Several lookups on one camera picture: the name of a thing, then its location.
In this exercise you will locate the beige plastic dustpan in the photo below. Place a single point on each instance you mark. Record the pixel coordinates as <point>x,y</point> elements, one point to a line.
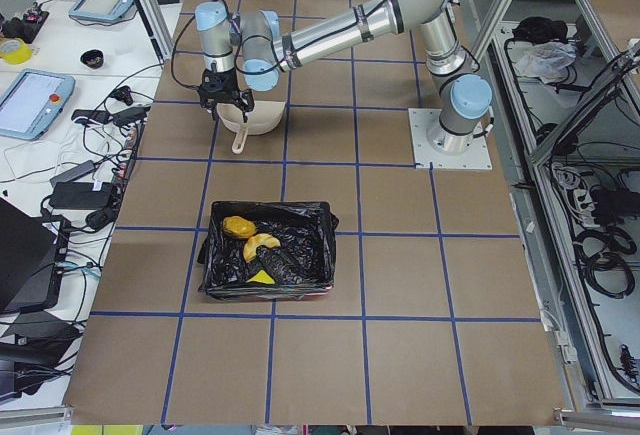
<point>264,118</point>

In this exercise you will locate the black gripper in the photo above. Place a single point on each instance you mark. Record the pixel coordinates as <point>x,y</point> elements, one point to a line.
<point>229,85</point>

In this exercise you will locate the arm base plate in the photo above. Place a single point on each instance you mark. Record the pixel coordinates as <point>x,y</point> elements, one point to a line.
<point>434,148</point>

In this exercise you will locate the black laptop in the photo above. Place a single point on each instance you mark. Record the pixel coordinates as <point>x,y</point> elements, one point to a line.
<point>32,252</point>

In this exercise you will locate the orange-brown potato-like lump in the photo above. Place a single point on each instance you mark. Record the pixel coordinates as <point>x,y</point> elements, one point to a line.
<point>238,227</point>

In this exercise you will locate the yellow-green sponge piece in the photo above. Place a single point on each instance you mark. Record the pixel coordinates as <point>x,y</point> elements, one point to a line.
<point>262,277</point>

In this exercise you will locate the aluminium frame post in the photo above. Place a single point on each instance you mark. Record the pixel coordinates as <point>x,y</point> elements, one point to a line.
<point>156,28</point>

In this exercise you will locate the black power adapter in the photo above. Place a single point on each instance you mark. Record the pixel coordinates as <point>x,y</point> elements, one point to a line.
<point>82,195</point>

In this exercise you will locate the pink bin with black bag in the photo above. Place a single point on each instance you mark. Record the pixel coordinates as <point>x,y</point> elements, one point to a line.
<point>304,264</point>

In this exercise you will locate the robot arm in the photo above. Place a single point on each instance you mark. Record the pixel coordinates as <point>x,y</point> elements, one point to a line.
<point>246,53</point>

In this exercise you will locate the curved pale melon slice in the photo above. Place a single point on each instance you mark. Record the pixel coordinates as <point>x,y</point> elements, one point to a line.
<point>256,241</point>

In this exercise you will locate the teach pendant near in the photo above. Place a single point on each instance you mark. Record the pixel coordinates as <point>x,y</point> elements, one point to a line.
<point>32,102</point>

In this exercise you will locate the yellow tape roll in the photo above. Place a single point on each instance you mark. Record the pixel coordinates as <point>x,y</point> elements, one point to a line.
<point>14,51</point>

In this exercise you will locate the teach pendant far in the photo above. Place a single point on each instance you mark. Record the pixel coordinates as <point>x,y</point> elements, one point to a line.
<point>101,11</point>

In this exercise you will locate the teach pendant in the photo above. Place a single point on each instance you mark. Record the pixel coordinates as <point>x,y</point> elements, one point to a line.
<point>101,11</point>
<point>32,102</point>

